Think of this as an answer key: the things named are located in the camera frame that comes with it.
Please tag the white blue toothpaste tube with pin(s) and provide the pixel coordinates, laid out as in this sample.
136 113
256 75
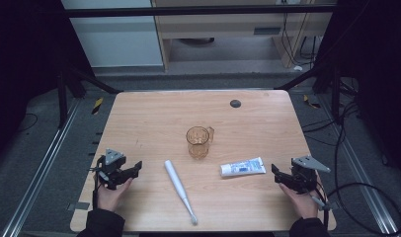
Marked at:
243 167

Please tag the light wooden desk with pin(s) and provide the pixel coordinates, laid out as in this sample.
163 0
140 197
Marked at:
221 26

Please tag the grey tape strip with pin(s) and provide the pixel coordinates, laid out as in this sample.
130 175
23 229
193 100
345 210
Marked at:
334 206
78 206

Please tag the small white floor object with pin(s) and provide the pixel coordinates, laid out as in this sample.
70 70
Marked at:
298 68

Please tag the person's left hand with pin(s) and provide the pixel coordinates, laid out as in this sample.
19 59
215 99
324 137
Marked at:
110 197

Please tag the black horizontal bar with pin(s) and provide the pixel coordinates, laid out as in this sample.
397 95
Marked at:
188 11

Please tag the black metal stand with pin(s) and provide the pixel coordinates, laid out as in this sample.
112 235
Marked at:
336 95
62 98

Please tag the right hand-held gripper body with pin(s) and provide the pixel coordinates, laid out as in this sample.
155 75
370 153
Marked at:
304 176

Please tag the person's right hand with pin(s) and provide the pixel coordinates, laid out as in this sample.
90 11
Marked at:
300 202

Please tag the black curtain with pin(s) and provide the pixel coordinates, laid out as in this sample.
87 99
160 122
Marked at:
379 65
24 65

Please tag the white cabinet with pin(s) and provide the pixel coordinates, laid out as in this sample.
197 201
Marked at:
116 42

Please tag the white electric toothbrush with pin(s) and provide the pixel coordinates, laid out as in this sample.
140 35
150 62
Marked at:
177 184

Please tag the grey table grommet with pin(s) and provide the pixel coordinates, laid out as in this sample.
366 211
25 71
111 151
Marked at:
235 103

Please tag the yellow black tape piece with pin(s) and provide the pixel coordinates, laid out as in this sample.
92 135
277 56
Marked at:
97 105
311 103

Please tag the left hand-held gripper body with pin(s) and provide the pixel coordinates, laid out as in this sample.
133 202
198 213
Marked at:
111 164

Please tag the aluminium floor rail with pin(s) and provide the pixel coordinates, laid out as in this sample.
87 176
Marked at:
40 171
363 184

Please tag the amber glass cup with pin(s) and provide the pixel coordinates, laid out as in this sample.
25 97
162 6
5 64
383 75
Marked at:
198 143

